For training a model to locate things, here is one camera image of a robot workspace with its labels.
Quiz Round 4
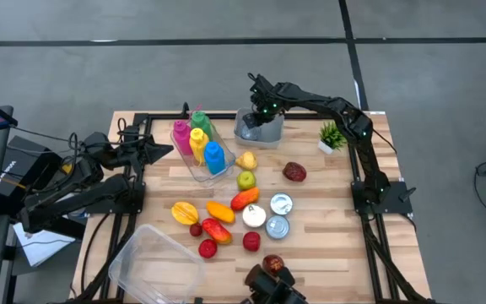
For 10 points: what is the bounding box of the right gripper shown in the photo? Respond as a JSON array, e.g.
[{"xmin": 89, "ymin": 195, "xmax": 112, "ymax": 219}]
[{"xmin": 245, "ymin": 75, "xmax": 289, "ymax": 130}]

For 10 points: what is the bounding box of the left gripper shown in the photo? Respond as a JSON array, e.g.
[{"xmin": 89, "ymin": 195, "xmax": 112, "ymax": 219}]
[{"xmin": 99, "ymin": 135, "xmax": 175, "ymax": 170}]

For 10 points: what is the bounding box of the pink squeeze bottle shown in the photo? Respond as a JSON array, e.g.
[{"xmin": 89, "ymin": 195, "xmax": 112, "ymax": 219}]
[{"xmin": 172, "ymin": 104, "xmax": 204, "ymax": 156}]

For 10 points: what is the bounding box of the yellow squeeze bottle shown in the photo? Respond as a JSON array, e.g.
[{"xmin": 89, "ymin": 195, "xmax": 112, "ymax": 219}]
[{"xmin": 188, "ymin": 128, "xmax": 210, "ymax": 166}]

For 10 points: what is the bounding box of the green squeeze bottle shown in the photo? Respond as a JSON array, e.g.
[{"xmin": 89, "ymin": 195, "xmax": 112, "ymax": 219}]
[{"xmin": 190, "ymin": 110, "xmax": 213, "ymax": 140}]

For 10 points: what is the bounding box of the blue squeeze bottle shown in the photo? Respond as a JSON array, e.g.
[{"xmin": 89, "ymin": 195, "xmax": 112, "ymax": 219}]
[{"xmin": 203, "ymin": 140, "xmax": 226, "ymax": 176}]

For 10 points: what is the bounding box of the dark red wrinkled fruit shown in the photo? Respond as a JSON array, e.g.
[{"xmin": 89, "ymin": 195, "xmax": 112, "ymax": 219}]
[{"xmin": 282, "ymin": 161, "xmax": 308, "ymax": 183}]

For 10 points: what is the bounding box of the silver can with ring pull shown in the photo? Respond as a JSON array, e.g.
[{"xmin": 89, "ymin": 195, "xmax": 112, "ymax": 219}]
[{"xmin": 241, "ymin": 204, "xmax": 267, "ymax": 229}]

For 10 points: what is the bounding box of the blue-lidded tin can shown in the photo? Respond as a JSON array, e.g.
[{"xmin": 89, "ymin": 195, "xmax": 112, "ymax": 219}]
[{"xmin": 265, "ymin": 214, "xmax": 291, "ymax": 241}]

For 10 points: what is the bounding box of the red round fruit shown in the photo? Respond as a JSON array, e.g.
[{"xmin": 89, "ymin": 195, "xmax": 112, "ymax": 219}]
[
  {"xmin": 197, "ymin": 238, "xmax": 219, "ymax": 259},
  {"xmin": 242, "ymin": 231, "xmax": 262, "ymax": 252}
]

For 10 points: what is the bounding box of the dark red glossy apple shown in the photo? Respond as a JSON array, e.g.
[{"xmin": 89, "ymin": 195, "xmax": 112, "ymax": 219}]
[{"xmin": 262, "ymin": 253, "xmax": 285, "ymax": 275}]

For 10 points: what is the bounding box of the grey plastic bin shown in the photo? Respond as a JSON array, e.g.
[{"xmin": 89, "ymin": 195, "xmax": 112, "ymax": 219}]
[{"xmin": 233, "ymin": 106, "xmax": 285, "ymax": 149}]

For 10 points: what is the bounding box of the yellow pear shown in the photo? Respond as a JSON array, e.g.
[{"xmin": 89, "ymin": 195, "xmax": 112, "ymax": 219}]
[{"xmin": 235, "ymin": 150, "xmax": 258, "ymax": 171}]

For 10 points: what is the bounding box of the small clear plastic bin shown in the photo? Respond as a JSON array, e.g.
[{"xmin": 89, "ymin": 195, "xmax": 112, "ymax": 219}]
[{"xmin": 170, "ymin": 117, "xmax": 236, "ymax": 184}]

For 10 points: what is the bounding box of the green apple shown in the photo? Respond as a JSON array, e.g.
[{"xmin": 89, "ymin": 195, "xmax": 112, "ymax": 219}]
[{"xmin": 236, "ymin": 170, "xmax": 257, "ymax": 192}]

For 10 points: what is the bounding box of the yellow starfruit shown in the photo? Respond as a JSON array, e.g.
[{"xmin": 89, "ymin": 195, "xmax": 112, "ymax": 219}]
[{"xmin": 170, "ymin": 201, "xmax": 200, "ymax": 226}]

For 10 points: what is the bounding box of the green plant in white pot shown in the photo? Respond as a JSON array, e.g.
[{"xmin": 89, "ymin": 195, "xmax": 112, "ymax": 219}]
[{"xmin": 317, "ymin": 120, "xmax": 348, "ymax": 155}]

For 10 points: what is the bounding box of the red orange mango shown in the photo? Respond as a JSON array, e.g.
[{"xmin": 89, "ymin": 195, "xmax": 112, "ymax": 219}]
[{"xmin": 229, "ymin": 187, "xmax": 261, "ymax": 212}]

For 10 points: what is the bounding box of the red yellow mango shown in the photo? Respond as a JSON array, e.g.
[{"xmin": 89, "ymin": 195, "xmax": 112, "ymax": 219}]
[{"xmin": 201, "ymin": 217, "xmax": 234, "ymax": 246}]

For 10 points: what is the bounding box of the large clear plastic container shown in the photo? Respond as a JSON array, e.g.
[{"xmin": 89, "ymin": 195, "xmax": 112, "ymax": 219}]
[{"xmin": 107, "ymin": 223, "xmax": 206, "ymax": 304}]

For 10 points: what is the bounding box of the black stand with white lettering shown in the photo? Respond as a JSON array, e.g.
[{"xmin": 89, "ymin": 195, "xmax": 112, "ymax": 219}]
[{"xmin": 0, "ymin": 134, "xmax": 88, "ymax": 240}]

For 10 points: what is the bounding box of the white paper sheet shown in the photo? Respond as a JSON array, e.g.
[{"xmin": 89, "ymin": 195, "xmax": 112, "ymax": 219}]
[{"xmin": 13, "ymin": 221, "xmax": 78, "ymax": 268}]

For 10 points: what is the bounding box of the black bulky object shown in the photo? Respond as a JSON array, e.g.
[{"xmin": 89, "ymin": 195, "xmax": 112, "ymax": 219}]
[{"xmin": 242, "ymin": 263, "xmax": 310, "ymax": 304}]

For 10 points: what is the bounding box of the black aluminium table frame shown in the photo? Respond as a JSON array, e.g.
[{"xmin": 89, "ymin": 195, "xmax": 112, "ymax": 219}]
[{"xmin": 67, "ymin": 110, "xmax": 438, "ymax": 304}]

